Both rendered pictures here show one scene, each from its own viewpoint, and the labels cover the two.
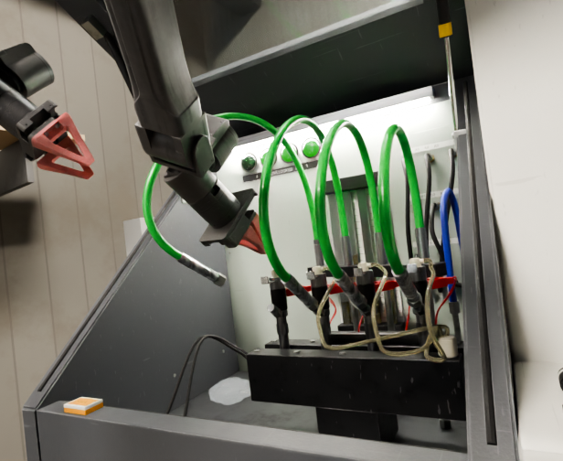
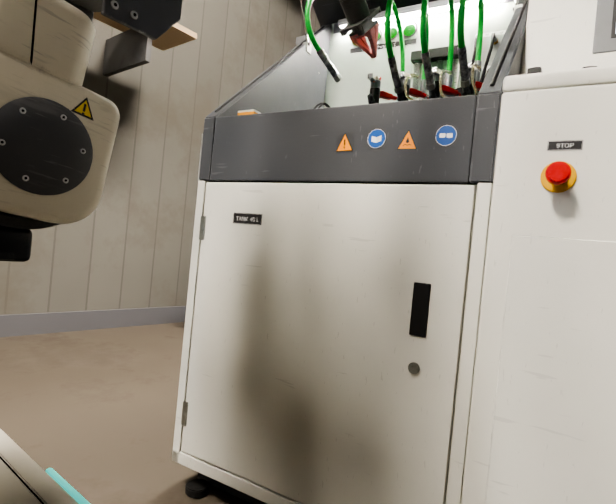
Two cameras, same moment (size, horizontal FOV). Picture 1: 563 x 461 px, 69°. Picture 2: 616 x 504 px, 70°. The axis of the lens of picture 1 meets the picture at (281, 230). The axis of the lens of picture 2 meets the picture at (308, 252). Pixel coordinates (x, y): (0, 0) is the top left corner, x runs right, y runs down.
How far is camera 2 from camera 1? 70 cm
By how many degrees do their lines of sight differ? 2
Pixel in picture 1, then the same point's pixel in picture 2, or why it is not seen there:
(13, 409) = (85, 261)
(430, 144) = (498, 31)
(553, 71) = not seen: outside the picture
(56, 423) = (230, 121)
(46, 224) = (140, 113)
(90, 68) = not seen: outside the picture
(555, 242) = (555, 52)
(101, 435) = (264, 121)
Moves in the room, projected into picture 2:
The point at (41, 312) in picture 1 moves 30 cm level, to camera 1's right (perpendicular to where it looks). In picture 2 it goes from (122, 188) to (167, 192)
